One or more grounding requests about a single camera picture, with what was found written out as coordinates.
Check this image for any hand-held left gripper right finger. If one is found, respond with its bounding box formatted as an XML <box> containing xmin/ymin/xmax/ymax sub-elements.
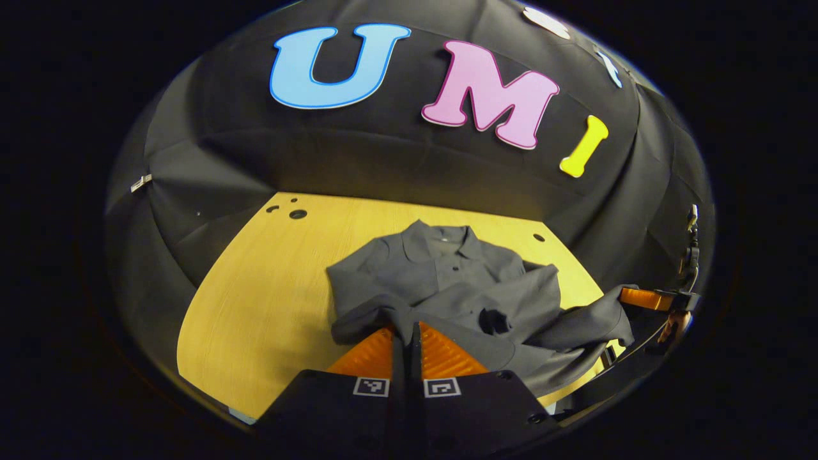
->
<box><xmin>409</xmin><ymin>321</ymin><xmax>563</xmax><ymax>460</ymax></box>

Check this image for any grey polo shirt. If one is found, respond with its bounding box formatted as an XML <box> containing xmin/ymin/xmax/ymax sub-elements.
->
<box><xmin>326</xmin><ymin>219</ymin><xmax>635</xmax><ymax>398</ymax></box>

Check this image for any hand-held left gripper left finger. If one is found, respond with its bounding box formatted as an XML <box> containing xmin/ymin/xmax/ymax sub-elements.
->
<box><xmin>256</xmin><ymin>323</ymin><xmax>406</xmax><ymax>460</ymax></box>

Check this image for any black backdrop cloth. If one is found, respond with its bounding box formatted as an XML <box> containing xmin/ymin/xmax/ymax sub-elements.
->
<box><xmin>104</xmin><ymin>0</ymin><xmax>716</xmax><ymax>410</ymax></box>

